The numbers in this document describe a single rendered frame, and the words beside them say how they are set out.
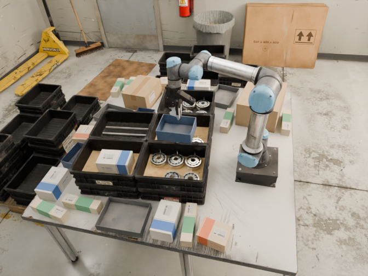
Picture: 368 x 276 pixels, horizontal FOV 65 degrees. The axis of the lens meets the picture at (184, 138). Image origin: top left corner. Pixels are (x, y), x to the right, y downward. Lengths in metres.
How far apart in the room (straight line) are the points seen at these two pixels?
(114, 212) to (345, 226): 1.83
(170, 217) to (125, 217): 0.30
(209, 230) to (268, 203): 0.42
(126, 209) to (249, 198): 0.75
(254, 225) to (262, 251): 0.15
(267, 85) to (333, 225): 1.63
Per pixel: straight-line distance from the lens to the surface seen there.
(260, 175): 1.83
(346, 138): 3.51
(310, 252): 2.55
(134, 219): 1.78
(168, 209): 1.68
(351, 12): 4.72
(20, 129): 3.34
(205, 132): 2.03
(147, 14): 4.91
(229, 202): 1.80
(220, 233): 1.61
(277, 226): 1.75
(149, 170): 1.82
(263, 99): 1.36
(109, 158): 1.83
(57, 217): 1.88
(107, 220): 1.82
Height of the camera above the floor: 2.17
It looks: 42 degrees down
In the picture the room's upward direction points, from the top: 5 degrees counter-clockwise
